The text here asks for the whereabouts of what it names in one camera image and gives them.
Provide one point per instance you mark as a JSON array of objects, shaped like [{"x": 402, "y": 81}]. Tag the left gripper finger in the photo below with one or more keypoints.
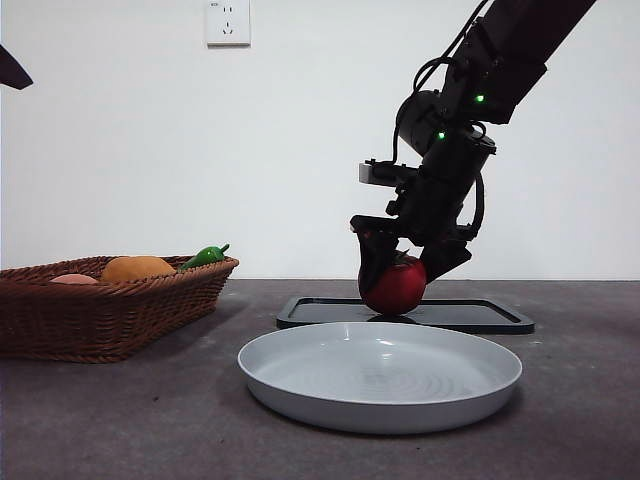
[{"x": 12, "y": 70}]

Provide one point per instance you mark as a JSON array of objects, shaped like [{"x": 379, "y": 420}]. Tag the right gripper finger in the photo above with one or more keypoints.
[
  {"x": 445, "y": 262},
  {"x": 372, "y": 260}
]

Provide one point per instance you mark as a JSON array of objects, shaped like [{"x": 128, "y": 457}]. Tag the red tomato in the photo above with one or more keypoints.
[{"x": 400, "y": 292}]

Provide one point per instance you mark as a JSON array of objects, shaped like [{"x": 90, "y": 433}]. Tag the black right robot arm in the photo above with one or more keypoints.
[{"x": 525, "y": 50}]

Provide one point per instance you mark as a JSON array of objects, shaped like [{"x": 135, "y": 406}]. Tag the black flat tray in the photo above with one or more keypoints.
[{"x": 480, "y": 317}]

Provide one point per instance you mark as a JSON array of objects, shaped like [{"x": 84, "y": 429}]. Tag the grey round plate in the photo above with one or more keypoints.
[{"x": 380, "y": 380}]

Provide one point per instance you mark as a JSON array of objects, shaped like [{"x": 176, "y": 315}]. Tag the green pepper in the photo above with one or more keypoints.
[{"x": 202, "y": 258}]

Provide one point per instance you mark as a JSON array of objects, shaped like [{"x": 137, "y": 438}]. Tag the orange round fruit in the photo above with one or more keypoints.
[{"x": 135, "y": 269}]

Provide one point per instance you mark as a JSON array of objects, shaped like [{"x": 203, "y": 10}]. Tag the brown wicker basket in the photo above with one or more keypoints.
[{"x": 100, "y": 320}]

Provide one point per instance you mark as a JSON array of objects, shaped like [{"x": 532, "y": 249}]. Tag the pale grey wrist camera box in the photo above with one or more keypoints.
[{"x": 367, "y": 173}]

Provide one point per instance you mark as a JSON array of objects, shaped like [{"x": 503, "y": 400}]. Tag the white wall socket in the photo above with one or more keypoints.
[{"x": 229, "y": 25}]

